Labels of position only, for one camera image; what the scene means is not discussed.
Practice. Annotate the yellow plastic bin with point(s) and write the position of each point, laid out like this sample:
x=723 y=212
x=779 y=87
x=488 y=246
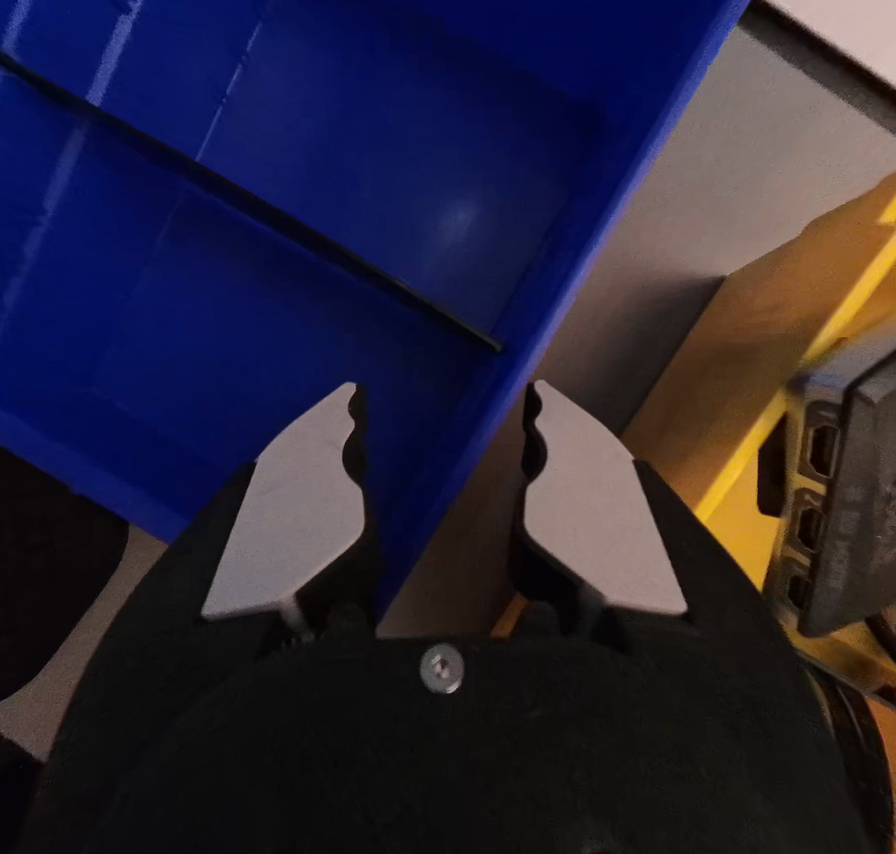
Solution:
x=735 y=308

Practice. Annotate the blue plastic bin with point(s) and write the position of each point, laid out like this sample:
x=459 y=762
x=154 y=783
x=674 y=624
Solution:
x=350 y=133

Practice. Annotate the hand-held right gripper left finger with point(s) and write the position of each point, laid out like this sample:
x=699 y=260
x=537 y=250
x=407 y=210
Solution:
x=294 y=511

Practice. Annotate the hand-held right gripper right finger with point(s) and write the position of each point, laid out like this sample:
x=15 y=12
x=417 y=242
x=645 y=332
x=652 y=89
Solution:
x=588 y=511

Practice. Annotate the grey hdmi switch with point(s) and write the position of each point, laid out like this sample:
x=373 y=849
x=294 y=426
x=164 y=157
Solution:
x=854 y=518

